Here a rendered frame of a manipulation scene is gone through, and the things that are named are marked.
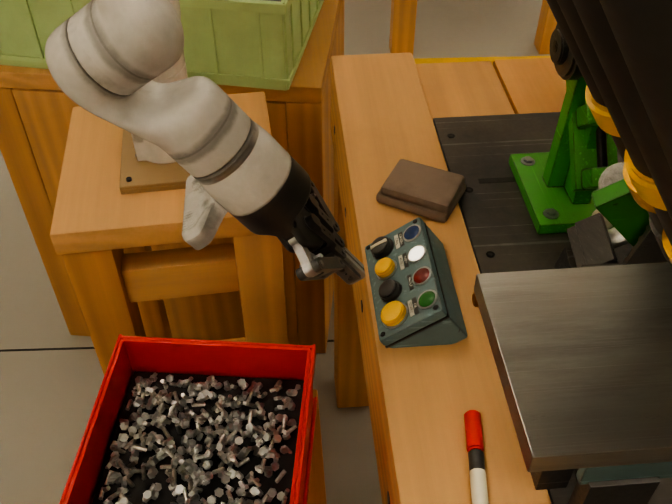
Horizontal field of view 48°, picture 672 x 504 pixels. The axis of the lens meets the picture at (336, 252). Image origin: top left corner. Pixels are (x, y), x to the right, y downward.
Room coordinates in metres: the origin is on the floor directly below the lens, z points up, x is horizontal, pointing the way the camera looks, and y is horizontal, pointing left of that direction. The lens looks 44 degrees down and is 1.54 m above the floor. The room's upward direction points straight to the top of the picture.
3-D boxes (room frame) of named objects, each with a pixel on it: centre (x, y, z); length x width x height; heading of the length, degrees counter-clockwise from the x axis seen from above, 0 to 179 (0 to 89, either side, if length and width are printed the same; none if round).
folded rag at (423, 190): (0.77, -0.11, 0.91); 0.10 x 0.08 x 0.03; 63
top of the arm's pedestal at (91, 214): (0.94, 0.26, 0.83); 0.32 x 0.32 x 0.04; 9
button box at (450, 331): (0.60, -0.09, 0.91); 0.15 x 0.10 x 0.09; 5
